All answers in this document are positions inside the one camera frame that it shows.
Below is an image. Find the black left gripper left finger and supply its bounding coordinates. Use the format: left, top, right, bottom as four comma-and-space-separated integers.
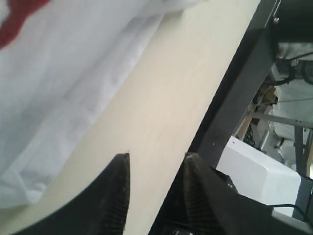
15, 153, 131, 235

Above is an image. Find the black table frame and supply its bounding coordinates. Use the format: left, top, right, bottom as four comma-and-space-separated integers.
150, 0, 313, 235

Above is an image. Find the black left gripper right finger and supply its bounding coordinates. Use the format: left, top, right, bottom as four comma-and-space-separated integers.
183, 154, 313, 235

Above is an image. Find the white t-shirt with red lettering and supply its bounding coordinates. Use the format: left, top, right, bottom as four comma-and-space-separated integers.
0, 0, 196, 210

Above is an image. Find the white box under table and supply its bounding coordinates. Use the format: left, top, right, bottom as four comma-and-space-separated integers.
217, 137, 301, 205

